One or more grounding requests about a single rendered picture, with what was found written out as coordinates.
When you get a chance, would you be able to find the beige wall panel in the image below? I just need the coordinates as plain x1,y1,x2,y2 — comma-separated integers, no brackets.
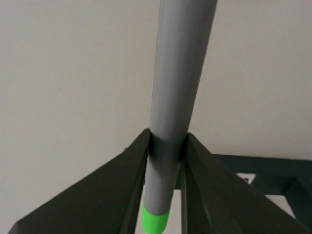
0,0,312,234

